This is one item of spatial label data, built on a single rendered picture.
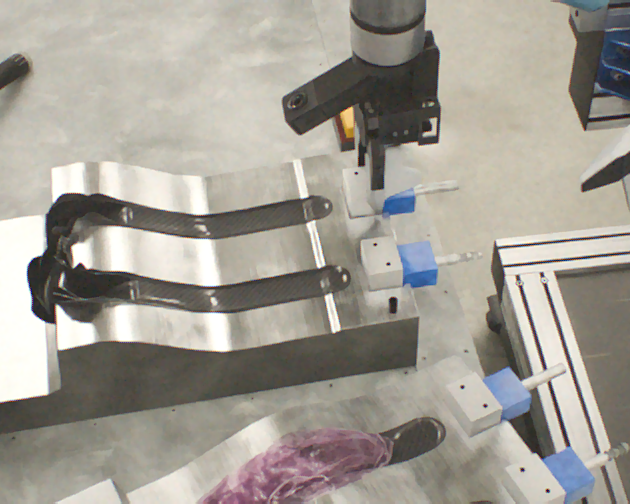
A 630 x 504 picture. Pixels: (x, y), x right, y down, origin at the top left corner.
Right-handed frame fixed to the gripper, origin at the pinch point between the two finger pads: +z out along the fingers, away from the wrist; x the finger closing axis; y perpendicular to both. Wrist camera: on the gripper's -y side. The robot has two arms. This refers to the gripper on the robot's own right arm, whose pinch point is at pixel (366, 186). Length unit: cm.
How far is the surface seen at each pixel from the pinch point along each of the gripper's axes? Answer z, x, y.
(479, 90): 91, 112, 51
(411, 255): 0.7, -10.5, 2.8
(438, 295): 11.1, -8.6, 6.8
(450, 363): 5.6, -21.9, 4.5
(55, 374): 4.7, -15.8, -36.7
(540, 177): 91, 81, 56
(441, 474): 5.6, -34.6, 0.3
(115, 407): 9.6, -17.8, -31.3
